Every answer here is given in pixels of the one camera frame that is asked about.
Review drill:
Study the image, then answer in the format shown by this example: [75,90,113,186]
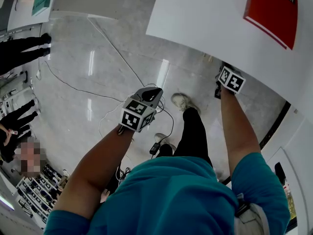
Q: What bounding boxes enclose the person's teal shirt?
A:
[43,152,291,235]

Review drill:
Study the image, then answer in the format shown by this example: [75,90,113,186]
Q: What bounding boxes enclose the person's right shoe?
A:
[170,93,201,115]

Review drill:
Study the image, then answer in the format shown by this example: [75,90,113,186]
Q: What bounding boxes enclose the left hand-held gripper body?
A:
[118,92,157,133]

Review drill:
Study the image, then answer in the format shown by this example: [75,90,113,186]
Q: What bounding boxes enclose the black power adapter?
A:
[149,142,161,156]

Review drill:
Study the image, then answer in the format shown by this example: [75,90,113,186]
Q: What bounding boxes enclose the person's left shoe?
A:
[154,133,177,152]

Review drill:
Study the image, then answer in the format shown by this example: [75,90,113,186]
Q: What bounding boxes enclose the plain white desk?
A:
[6,0,137,33]

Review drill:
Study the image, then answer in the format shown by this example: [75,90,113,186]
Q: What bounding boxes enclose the red book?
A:
[242,0,299,51]

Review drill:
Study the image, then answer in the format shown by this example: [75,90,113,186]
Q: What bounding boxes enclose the grey shoulder strap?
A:
[234,192,268,235]

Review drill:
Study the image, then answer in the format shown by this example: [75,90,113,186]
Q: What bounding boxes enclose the person's right forearm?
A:
[220,87,262,180]

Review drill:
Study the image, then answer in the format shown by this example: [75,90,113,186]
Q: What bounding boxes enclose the white cable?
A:
[97,101,128,141]
[87,17,147,88]

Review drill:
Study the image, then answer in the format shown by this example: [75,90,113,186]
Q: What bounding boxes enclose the white table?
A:
[0,70,41,114]

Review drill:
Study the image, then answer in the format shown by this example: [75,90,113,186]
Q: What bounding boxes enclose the person's black trousers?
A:
[156,106,214,168]

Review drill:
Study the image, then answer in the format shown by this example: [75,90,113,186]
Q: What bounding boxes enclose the shelf of black white devices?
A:
[15,164,65,224]

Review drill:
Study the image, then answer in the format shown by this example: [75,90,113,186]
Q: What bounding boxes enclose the person's shoe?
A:
[154,133,177,152]
[170,93,201,115]

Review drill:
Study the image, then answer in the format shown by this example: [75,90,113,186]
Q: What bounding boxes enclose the white desk with hutch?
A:
[145,0,313,122]

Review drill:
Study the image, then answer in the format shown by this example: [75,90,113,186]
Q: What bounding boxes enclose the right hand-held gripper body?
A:
[214,66,246,99]

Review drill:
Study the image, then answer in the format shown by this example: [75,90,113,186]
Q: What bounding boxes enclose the thin black cable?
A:
[44,60,125,103]

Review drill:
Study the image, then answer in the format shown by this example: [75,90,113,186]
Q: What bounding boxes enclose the person's left forearm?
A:
[52,125,134,221]

